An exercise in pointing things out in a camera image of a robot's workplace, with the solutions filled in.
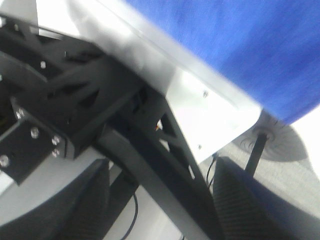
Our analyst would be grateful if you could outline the white table frame panel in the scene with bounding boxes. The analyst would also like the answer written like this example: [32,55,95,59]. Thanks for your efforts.
[66,0,262,163]

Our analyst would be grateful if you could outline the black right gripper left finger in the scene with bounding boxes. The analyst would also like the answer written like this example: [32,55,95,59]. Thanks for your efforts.
[0,159,110,240]

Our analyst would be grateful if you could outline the black cable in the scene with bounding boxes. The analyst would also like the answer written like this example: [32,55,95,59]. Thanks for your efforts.
[119,184,140,240]

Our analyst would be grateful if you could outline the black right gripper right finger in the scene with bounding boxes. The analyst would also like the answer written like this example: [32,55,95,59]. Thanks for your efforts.
[213,157,320,240]

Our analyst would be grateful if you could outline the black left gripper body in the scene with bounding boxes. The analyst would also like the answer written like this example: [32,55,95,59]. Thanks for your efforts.
[0,17,220,240]

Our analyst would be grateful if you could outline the grey chair base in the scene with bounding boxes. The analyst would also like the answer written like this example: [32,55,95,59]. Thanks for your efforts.
[232,110,308,176]

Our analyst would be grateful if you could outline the blue towel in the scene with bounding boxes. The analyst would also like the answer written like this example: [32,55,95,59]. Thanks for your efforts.
[128,0,320,124]

